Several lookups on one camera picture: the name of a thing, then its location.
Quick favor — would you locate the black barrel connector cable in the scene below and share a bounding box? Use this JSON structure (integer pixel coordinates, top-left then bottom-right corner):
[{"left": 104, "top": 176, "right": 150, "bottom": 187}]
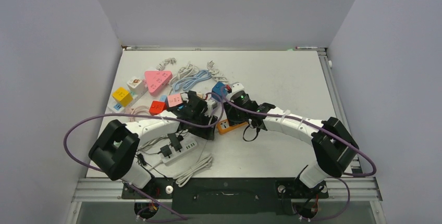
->
[{"left": 136, "top": 129, "right": 189, "bottom": 178}]

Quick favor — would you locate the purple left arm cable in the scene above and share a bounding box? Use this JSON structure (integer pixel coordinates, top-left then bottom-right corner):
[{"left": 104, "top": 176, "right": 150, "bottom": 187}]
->
[{"left": 63, "top": 91, "right": 225, "bottom": 222}]

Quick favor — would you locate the blue cube socket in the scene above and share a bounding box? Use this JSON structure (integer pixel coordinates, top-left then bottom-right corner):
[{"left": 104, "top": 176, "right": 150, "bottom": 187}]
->
[{"left": 212, "top": 82, "right": 228, "bottom": 102}]

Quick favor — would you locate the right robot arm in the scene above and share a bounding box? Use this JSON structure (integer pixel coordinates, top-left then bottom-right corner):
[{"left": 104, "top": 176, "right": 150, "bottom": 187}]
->
[{"left": 223, "top": 91, "right": 359, "bottom": 197}]

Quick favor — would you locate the white power strip cord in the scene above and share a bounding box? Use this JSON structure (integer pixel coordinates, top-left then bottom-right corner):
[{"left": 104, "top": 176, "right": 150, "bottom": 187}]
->
[{"left": 173, "top": 134, "right": 224, "bottom": 188}]

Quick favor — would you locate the pink triangular power strip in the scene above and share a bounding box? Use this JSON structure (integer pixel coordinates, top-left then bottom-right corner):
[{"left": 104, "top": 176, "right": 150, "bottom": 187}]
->
[{"left": 144, "top": 70, "right": 173, "bottom": 96}]

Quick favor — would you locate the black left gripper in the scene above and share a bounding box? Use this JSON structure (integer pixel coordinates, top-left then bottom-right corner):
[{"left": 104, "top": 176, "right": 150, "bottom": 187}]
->
[{"left": 189, "top": 111, "right": 216, "bottom": 140}]

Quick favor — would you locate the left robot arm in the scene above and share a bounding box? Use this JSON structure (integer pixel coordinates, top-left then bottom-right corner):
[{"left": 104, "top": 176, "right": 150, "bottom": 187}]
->
[{"left": 89, "top": 92, "right": 219, "bottom": 198}]

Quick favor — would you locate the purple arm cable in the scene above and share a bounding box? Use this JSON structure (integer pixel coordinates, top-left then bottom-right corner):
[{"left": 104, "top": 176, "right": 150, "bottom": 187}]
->
[
  {"left": 63, "top": 91, "right": 225, "bottom": 222},
  {"left": 217, "top": 86, "right": 378, "bottom": 222}
]

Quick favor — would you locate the white plug adapter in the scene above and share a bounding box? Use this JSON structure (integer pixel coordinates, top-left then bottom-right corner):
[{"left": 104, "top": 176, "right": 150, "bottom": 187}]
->
[{"left": 206, "top": 98, "right": 218, "bottom": 111}]

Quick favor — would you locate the red cube socket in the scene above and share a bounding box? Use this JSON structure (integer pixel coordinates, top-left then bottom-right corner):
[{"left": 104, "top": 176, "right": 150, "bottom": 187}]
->
[{"left": 149, "top": 101, "right": 168, "bottom": 116}]

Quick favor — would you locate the pink cube socket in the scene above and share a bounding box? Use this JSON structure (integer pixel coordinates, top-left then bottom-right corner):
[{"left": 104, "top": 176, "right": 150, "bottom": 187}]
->
[{"left": 167, "top": 93, "right": 183, "bottom": 108}]

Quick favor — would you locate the light blue cable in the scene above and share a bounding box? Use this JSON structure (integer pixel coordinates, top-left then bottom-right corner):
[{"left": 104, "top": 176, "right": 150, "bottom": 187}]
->
[{"left": 171, "top": 69, "right": 212, "bottom": 94}]

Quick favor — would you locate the white coiled cable with plug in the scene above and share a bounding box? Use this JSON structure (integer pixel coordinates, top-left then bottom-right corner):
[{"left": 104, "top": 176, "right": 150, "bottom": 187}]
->
[{"left": 206, "top": 60, "right": 230, "bottom": 85}]

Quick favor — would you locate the white picture cube socket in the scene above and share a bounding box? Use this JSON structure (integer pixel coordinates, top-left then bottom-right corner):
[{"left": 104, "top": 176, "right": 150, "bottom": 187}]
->
[{"left": 126, "top": 76, "right": 147, "bottom": 95}]

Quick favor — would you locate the white flat power strip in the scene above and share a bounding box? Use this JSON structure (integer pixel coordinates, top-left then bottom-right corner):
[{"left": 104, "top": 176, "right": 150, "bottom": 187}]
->
[{"left": 107, "top": 92, "right": 143, "bottom": 114}]

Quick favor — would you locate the black plug adapter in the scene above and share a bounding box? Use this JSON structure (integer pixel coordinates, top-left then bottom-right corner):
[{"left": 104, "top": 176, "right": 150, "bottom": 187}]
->
[{"left": 160, "top": 145, "right": 172, "bottom": 158}]

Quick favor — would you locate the white USB power strip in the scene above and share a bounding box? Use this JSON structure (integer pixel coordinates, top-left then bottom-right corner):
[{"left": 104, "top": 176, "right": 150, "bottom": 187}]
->
[{"left": 159, "top": 139, "right": 198, "bottom": 166}]

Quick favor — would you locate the orange power strip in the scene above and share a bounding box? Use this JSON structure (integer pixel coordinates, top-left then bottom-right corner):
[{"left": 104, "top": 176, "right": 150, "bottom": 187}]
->
[{"left": 216, "top": 119, "right": 247, "bottom": 135}]

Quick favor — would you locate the yellow cube socket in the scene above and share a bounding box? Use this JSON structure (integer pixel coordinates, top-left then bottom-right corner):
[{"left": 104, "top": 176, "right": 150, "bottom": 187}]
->
[{"left": 112, "top": 87, "right": 133, "bottom": 107}]

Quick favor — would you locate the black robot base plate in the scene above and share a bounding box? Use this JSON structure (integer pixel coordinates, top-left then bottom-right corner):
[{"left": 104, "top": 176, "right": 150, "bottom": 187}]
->
[{"left": 121, "top": 178, "right": 329, "bottom": 215}]

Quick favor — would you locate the black power adapter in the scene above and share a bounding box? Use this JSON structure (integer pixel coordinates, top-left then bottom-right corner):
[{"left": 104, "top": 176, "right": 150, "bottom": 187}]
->
[{"left": 167, "top": 133, "right": 183, "bottom": 152}]

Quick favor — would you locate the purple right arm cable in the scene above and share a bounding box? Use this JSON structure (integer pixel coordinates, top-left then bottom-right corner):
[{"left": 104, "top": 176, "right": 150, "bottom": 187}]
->
[{"left": 217, "top": 86, "right": 378, "bottom": 222}]

